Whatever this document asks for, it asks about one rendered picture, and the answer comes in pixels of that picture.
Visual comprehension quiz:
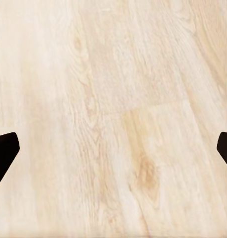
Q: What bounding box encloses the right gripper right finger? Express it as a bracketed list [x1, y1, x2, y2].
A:
[217, 131, 227, 163]

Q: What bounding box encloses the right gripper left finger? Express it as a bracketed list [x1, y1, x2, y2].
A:
[0, 132, 20, 182]

